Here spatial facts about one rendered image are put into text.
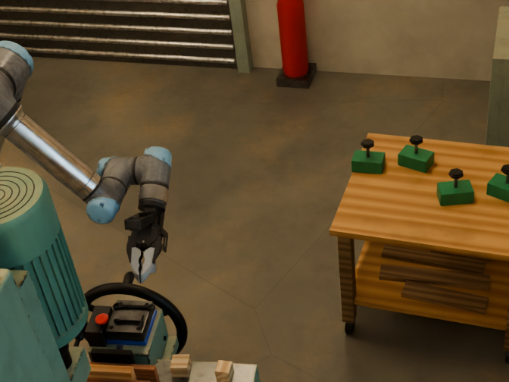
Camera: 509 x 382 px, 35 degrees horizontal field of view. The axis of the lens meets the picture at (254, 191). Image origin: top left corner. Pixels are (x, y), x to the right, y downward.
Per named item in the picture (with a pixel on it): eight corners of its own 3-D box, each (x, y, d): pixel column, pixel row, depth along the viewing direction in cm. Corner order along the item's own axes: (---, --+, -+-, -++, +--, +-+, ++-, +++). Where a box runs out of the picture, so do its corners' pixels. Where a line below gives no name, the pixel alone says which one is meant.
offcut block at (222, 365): (230, 383, 176) (228, 373, 174) (217, 381, 177) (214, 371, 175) (234, 371, 179) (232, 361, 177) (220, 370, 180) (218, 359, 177)
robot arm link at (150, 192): (163, 183, 209) (133, 183, 211) (161, 200, 208) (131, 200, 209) (172, 194, 216) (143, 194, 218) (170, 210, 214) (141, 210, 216)
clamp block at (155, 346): (170, 335, 193) (163, 309, 188) (157, 381, 183) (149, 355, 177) (111, 333, 196) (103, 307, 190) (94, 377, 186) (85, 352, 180)
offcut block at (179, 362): (172, 377, 179) (170, 367, 177) (175, 364, 182) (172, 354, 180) (189, 377, 179) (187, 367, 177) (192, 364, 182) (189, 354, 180)
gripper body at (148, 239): (167, 255, 211) (172, 211, 216) (156, 245, 204) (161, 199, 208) (138, 255, 213) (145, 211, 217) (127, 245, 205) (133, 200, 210)
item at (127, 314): (157, 312, 187) (152, 295, 184) (145, 349, 179) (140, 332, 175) (103, 310, 189) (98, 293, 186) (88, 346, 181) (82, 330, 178)
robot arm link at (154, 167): (147, 156, 222) (177, 156, 220) (142, 194, 218) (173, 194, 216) (137, 145, 215) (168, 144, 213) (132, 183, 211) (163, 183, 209)
